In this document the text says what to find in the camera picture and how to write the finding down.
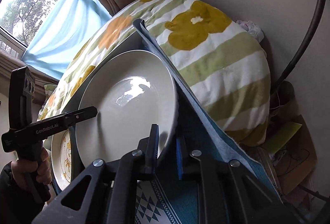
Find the plain cream green-rim plate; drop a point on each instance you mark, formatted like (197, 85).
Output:
(131, 92)

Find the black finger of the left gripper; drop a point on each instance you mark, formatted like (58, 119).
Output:
(71, 118)

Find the blue patterned tablecloth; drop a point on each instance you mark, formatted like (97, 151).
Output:
(232, 188)

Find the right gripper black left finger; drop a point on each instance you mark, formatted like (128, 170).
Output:
(149, 147)

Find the person's left hand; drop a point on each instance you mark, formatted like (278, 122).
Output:
(22, 167)

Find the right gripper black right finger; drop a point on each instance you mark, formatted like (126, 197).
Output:
(183, 159)

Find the light blue curtain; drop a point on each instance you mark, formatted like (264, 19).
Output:
(69, 25)

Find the floral striped duvet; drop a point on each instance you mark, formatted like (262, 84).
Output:
(225, 66)

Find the cream plate with duck print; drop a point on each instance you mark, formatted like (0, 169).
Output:
(61, 159)

